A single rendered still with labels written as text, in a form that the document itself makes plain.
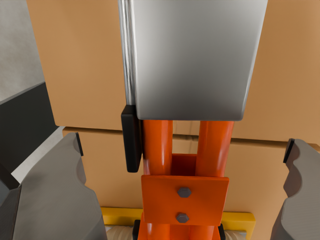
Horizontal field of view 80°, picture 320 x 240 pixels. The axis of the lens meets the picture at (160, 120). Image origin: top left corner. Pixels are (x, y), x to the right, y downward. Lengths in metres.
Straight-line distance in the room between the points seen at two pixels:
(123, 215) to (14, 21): 1.29
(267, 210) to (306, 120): 0.19
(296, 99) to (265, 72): 0.06
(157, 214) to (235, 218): 0.25
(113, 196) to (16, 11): 1.26
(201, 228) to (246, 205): 0.23
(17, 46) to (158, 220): 1.42
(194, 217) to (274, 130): 0.19
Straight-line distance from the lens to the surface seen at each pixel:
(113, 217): 0.40
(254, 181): 0.37
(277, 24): 0.27
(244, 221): 0.41
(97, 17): 0.26
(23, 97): 1.18
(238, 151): 0.32
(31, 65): 1.49
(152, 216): 0.17
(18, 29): 1.48
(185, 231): 0.23
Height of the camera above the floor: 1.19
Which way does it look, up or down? 62 degrees down
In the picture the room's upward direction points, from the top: 174 degrees counter-clockwise
